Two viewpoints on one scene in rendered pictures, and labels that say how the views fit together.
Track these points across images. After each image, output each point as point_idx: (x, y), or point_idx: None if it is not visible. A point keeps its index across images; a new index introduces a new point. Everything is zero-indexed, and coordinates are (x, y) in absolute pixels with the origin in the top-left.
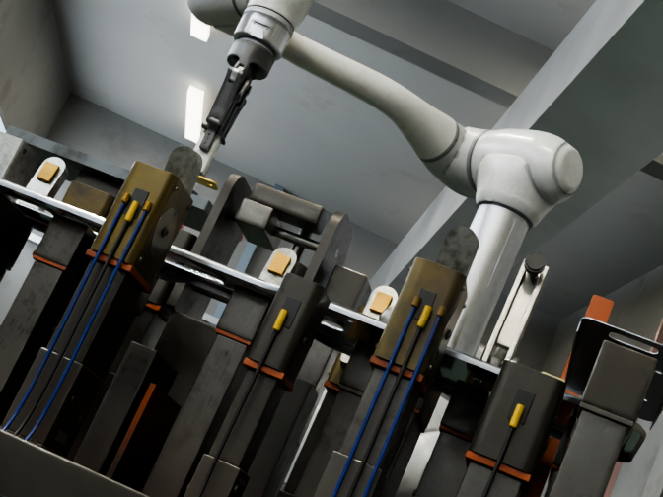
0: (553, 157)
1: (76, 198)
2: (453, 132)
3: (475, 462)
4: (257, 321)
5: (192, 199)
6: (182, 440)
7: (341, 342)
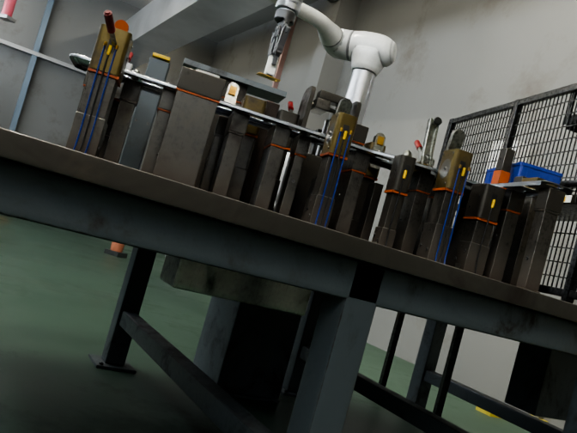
0: (390, 48)
1: (251, 104)
2: (341, 33)
3: (478, 220)
4: (367, 165)
5: (279, 92)
6: (345, 215)
7: (373, 161)
